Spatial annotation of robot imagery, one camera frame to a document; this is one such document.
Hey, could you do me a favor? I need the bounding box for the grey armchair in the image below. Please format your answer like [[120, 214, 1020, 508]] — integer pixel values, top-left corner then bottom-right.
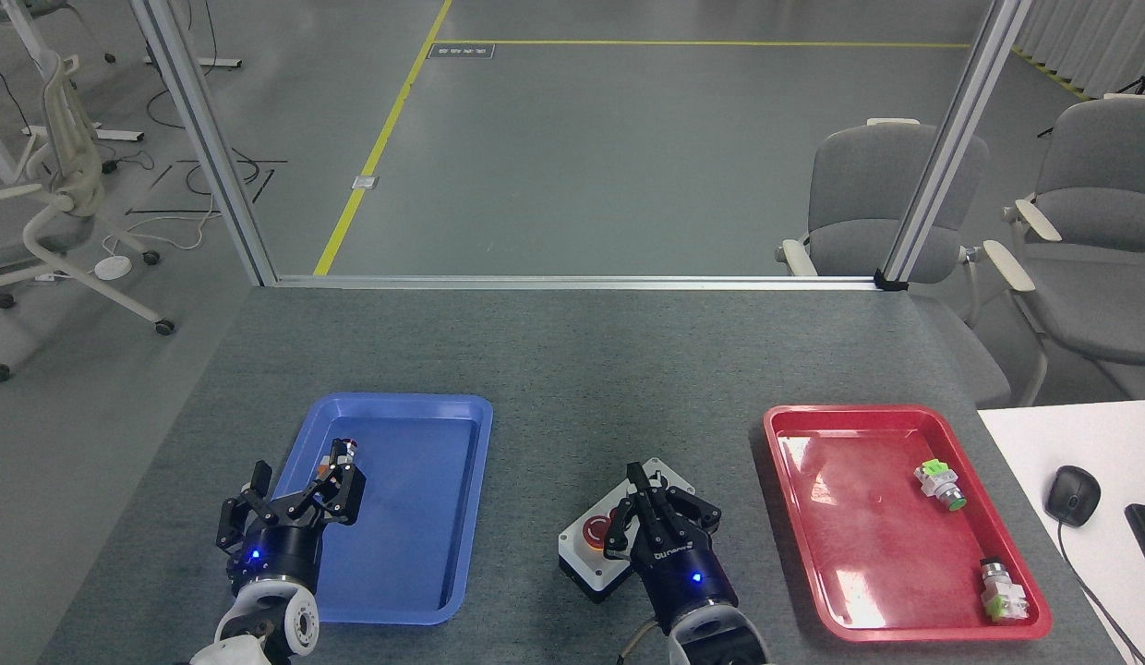
[[777, 117, 1013, 409], [983, 92, 1145, 407]]

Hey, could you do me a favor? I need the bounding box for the silver switch with green base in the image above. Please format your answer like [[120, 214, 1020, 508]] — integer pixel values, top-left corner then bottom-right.
[[979, 557, 1031, 623]]

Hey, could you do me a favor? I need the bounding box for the white side table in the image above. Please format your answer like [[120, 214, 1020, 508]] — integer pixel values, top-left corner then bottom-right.
[[977, 399, 1145, 665]]

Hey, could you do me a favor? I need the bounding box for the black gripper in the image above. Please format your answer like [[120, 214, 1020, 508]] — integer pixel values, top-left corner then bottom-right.
[[602, 461, 741, 635], [216, 459, 367, 593]]

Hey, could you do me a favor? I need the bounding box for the white office swivel chair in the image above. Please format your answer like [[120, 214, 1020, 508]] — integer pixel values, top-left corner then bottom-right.
[[0, 51, 176, 384]]

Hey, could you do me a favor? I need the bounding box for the grey control box with buttons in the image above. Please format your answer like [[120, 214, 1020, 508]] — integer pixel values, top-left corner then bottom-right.
[[558, 457, 696, 605]]

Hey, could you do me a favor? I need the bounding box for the black computer mouse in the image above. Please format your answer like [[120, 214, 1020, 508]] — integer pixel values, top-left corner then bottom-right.
[[1043, 465, 1103, 528]]

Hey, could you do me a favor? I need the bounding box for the blue plastic tray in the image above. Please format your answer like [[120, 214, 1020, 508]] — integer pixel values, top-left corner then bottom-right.
[[266, 393, 494, 626]]

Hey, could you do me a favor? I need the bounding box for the white partition curtain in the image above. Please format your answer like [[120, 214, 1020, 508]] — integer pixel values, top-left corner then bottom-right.
[[1011, 0, 1145, 101]]

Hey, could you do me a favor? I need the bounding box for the red push button switch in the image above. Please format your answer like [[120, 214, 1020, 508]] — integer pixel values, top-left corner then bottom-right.
[[316, 440, 360, 490]]

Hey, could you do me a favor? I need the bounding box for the red plastic tray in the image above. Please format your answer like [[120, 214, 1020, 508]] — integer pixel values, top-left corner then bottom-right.
[[763, 404, 1054, 642]]

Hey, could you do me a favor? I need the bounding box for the green push button switch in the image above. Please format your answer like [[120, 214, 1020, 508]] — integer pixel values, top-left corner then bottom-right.
[[913, 459, 968, 512]]

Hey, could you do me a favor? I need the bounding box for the black mouse cable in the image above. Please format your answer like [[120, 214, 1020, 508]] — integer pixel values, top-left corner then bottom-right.
[[1057, 522, 1145, 665]]

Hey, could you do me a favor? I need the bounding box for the silver aluminium post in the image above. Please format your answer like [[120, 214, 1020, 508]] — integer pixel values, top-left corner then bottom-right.
[[129, 0, 278, 287], [874, 0, 1033, 293]]

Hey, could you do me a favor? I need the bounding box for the silver aluminium rail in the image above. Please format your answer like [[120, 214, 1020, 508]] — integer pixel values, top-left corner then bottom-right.
[[273, 274, 883, 292]]

